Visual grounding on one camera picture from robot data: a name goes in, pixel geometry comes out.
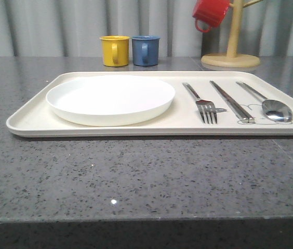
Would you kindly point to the yellow mug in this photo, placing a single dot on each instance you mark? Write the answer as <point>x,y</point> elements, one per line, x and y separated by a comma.
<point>115,50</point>

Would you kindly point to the wooden mug tree stand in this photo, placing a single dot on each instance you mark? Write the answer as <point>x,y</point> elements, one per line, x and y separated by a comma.
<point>232,58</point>

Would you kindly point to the silver fork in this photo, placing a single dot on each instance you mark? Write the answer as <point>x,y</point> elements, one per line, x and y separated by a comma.
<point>206,108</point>

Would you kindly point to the cream rabbit serving tray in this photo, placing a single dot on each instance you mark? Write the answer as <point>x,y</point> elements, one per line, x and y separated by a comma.
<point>238,111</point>

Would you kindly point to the red mug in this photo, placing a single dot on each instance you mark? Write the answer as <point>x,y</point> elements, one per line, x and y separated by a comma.
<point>211,12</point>

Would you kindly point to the blue mug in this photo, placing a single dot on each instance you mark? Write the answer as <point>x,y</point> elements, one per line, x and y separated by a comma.
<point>145,50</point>

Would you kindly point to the silver spoon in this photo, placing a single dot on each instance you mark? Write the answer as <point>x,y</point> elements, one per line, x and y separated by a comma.
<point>273,109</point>

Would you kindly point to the white round plate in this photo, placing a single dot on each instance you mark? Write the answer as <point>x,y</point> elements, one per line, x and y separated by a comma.
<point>110,100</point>

